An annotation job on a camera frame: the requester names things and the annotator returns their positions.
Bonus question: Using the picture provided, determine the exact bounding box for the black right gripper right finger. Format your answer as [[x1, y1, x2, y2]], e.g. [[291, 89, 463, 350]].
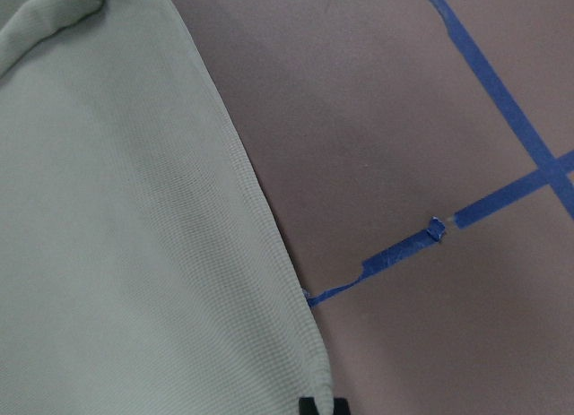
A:
[[333, 397, 351, 415]]

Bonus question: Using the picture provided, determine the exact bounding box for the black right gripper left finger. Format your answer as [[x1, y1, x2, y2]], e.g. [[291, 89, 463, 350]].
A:
[[299, 397, 319, 415]]

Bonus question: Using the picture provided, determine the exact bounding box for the olive green long-sleeve shirt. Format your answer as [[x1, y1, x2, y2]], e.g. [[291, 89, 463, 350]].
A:
[[1, 0, 335, 414]]

